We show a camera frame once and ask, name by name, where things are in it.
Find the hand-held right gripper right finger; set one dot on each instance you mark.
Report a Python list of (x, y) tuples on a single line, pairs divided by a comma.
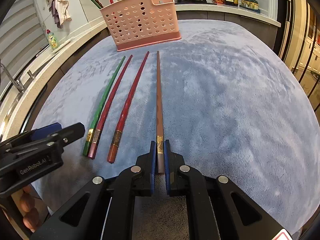
[(167, 170)]

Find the blue fleece table cloth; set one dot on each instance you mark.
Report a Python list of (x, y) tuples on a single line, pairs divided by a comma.
[(225, 105)]

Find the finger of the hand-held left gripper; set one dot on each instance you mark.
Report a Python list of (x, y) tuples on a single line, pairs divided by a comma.
[(72, 131), (47, 128)]

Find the wall hook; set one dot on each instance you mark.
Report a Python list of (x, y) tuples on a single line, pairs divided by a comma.
[(48, 2)]

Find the person's left hand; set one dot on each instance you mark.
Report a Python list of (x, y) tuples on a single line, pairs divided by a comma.
[(28, 205)]

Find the green dish soap bottle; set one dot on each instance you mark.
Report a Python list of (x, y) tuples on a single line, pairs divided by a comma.
[(52, 41)]

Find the black framed glass door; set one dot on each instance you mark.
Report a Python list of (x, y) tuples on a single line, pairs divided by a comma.
[(300, 42)]

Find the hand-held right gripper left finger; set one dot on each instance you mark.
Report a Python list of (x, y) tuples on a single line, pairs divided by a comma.
[(153, 170)]

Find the spice jar set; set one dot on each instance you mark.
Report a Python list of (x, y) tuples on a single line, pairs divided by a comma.
[(250, 5)]

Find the maroon chopstick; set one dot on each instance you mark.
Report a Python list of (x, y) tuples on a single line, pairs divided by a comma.
[(110, 102)]

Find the white hanging towel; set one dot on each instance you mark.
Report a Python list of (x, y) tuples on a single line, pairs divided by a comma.
[(63, 6)]

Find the light brown chopstick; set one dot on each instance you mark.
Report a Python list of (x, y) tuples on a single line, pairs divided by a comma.
[(159, 105)]

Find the pink perforated utensil holder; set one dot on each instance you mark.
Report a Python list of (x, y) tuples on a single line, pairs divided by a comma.
[(142, 27)]

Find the chrome kitchen faucet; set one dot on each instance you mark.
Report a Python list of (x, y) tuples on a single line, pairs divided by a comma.
[(12, 80)]

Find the white window blinds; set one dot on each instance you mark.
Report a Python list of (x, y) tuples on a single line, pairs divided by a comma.
[(17, 30)]

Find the chrome soap dispenser pump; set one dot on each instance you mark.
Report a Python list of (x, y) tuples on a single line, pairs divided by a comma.
[(30, 74)]

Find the purple hanging rag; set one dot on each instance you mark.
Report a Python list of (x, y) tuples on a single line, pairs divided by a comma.
[(56, 15)]

